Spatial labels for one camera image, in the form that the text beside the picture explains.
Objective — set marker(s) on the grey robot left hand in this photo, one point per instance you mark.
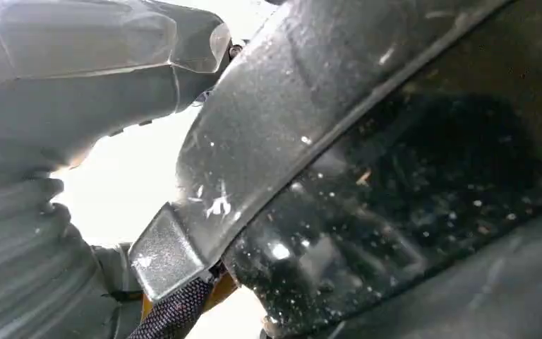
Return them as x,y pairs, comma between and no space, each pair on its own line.
74,70

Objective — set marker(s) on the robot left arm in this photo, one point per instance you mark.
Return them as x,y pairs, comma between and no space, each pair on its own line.
18,262

